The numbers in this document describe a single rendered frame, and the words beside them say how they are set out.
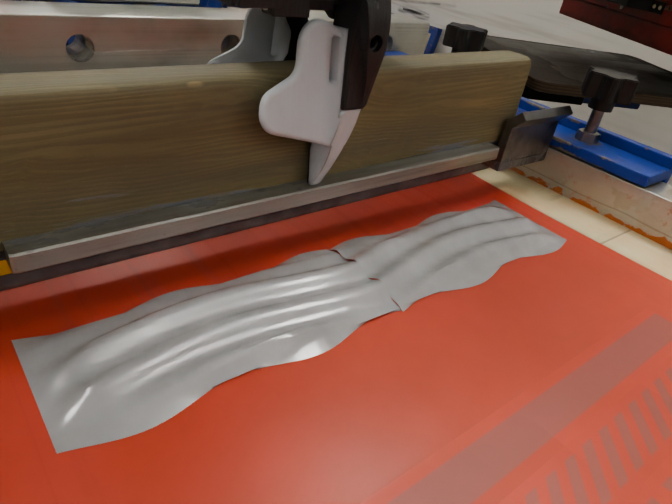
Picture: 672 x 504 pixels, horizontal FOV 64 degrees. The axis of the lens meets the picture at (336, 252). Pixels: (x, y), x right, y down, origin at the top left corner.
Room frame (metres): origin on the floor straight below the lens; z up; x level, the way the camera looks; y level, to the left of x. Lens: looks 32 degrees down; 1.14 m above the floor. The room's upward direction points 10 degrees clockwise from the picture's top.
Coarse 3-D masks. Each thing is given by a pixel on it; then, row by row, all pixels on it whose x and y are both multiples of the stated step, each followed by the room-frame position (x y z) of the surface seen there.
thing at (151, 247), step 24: (480, 168) 0.44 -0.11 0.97; (360, 192) 0.35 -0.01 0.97; (384, 192) 0.36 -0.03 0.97; (264, 216) 0.29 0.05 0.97; (288, 216) 0.31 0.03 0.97; (168, 240) 0.25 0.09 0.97; (192, 240) 0.26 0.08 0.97; (72, 264) 0.21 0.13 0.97; (96, 264) 0.22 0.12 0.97; (0, 288) 0.19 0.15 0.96
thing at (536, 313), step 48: (432, 192) 0.41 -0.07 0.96; (480, 192) 0.43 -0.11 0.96; (336, 240) 0.31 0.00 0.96; (576, 240) 0.37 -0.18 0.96; (480, 288) 0.28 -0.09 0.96; (528, 288) 0.29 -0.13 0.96; (576, 288) 0.30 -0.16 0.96; (624, 288) 0.31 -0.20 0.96; (432, 336) 0.22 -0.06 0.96; (480, 336) 0.23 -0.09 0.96; (528, 336) 0.24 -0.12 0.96; (576, 336) 0.25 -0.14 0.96; (528, 384) 0.20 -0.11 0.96
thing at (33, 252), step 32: (416, 160) 0.36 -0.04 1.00; (448, 160) 0.37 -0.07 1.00; (480, 160) 0.40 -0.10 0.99; (256, 192) 0.27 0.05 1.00; (288, 192) 0.28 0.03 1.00; (320, 192) 0.29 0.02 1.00; (352, 192) 0.31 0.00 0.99; (96, 224) 0.21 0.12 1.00; (128, 224) 0.22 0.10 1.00; (160, 224) 0.22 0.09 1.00; (192, 224) 0.23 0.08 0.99; (32, 256) 0.18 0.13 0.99; (64, 256) 0.19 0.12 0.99
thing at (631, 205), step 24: (528, 168) 0.48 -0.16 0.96; (552, 168) 0.47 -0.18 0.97; (576, 168) 0.45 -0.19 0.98; (600, 168) 0.44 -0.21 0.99; (576, 192) 0.45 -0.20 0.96; (600, 192) 0.43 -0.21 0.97; (624, 192) 0.42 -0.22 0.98; (648, 192) 0.41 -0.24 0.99; (624, 216) 0.41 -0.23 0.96; (648, 216) 0.40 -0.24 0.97
